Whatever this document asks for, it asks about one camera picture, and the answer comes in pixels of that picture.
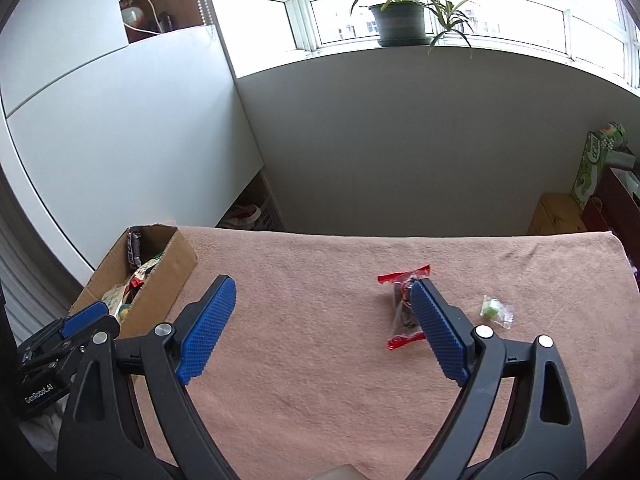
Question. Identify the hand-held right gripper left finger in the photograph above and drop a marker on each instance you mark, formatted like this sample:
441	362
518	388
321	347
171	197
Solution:
207	330

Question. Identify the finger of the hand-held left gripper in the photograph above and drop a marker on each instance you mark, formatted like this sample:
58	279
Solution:
85	320

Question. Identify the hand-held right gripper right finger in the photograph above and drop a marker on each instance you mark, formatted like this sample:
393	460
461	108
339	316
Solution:
440	330

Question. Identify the red clear snack packet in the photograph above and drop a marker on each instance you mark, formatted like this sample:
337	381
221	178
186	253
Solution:
400	305

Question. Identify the small green candy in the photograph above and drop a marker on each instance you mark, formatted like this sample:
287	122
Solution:
492	310

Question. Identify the cardboard box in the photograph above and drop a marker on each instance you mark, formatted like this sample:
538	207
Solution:
170	275

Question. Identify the pile of assorted snack packets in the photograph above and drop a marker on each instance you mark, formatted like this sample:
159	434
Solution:
135	260

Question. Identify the pink blanket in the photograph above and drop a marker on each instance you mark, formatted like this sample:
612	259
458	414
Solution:
325	360

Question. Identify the white plastic basket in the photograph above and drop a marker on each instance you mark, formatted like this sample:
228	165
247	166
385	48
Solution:
260	217

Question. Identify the wooden stool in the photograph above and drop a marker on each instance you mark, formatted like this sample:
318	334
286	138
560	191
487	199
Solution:
555	215

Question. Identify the white cabinet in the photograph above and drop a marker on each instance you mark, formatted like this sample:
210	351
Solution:
125	150

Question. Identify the dark red cabinet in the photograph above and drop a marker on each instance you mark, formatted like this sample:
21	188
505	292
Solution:
615	210

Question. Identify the green tissue box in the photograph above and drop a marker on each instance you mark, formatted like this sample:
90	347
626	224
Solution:
587	175

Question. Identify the green printed packet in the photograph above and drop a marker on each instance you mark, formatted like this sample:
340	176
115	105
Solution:
614	134

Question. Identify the potted spider plant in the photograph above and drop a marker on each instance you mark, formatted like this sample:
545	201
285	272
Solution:
400	20

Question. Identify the white framed window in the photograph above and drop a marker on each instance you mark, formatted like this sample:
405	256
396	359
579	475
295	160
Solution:
525	15

